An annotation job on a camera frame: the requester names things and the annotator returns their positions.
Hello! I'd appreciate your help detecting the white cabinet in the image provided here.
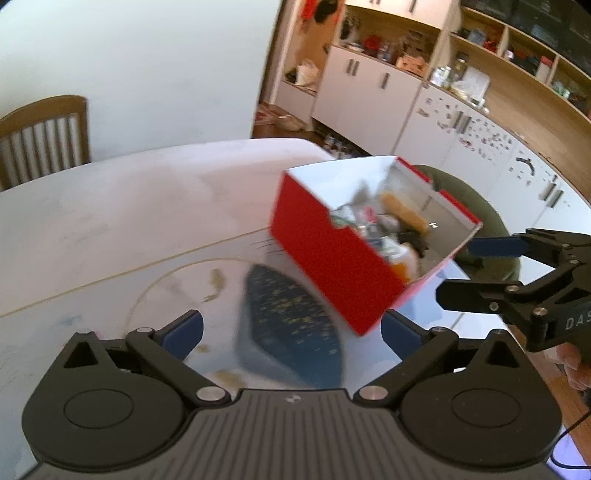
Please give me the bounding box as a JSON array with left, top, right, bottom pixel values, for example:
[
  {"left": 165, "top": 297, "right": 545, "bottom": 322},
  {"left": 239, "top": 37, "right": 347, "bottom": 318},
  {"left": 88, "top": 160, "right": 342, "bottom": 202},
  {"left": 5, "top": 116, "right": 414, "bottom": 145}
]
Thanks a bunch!
[{"left": 277, "top": 1, "right": 590, "bottom": 233}]

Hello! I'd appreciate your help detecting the person right hand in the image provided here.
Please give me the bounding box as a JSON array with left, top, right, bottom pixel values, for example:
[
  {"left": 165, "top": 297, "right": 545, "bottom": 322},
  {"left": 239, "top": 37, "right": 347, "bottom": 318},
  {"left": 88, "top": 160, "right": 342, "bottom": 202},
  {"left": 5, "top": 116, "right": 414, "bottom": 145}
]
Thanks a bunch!
[{"left": 556, "top": 343, "right": 591, "bottom": 391}]

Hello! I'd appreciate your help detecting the tan cracker pack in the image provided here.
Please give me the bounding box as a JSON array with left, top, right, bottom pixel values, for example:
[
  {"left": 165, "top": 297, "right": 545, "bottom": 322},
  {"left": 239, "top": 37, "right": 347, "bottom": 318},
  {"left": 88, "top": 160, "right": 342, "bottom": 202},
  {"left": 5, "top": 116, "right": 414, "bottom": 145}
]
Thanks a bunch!
[{"left": 379, "top": 191, "right": 431, "bottom": 235}]

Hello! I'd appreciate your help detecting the white tote bag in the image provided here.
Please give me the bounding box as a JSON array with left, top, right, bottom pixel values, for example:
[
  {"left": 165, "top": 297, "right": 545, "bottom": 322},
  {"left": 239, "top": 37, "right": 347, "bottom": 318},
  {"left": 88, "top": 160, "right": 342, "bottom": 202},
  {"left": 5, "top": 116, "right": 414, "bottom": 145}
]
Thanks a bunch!
[{"left": 295, "top": 59, "right": 318, "bottom": 87}]

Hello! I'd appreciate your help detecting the olive green jacket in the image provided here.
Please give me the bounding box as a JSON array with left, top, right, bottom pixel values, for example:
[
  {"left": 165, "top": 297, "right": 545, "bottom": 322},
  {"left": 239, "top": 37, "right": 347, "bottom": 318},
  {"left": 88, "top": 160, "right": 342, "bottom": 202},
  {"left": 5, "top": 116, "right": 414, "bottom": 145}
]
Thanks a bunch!
[{"left": 413, "top": 163, "right": 523, "bottom": 283}]

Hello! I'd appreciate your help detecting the brown wooden chair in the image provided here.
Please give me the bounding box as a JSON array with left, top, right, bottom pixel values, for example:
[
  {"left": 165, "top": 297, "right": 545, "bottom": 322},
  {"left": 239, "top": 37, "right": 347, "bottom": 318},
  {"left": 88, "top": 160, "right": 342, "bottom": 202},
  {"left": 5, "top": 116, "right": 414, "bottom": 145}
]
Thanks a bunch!
[{"left": 1, "top": 95, "right": 91, "bottom": 190}]

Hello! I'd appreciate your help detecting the red cardboard box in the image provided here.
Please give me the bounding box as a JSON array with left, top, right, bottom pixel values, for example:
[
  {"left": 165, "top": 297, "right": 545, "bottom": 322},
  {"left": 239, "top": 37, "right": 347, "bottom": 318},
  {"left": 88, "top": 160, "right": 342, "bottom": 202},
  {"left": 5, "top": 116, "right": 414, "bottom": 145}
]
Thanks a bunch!
[{"left": 270, "top": 156, "right": 482, "bottom": 335}]

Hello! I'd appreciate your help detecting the patterned tissue paper pack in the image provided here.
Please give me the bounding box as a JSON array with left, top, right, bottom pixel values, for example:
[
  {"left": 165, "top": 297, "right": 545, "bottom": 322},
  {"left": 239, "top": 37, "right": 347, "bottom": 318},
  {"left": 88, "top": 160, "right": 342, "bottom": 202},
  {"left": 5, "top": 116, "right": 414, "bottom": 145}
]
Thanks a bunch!
[{"left": 381, "top": 237, "right": 420, "bottom": 284}]

